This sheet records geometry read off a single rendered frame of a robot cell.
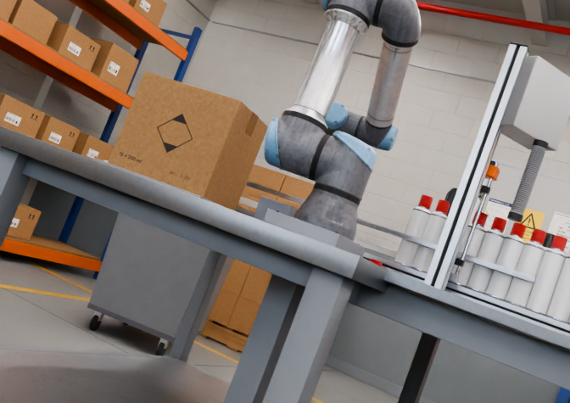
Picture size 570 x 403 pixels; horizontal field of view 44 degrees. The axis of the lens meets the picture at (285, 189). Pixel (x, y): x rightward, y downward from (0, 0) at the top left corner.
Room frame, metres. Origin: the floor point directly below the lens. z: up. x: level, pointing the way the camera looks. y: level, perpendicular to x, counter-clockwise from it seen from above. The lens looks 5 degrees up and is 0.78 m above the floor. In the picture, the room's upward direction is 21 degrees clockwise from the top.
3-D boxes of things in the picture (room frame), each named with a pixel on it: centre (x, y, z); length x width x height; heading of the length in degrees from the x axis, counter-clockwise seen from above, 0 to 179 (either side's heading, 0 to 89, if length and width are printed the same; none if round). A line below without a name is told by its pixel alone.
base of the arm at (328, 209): (1.67, -0.12, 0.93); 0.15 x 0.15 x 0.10
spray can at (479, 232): (1.88, -0.52, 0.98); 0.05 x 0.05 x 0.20
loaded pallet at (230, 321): (5.92, 0.05, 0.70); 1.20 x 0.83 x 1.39; 68
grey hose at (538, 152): (1.74, -0.56, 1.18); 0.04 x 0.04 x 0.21
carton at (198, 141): (1.96, 0.29, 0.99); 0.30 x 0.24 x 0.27; 71
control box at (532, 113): (1.78, -0.52, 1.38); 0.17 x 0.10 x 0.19; 118
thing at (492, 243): (1.85, -0.56, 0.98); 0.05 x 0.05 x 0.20
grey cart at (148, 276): (4.41, 0.50, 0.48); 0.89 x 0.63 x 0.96; 172
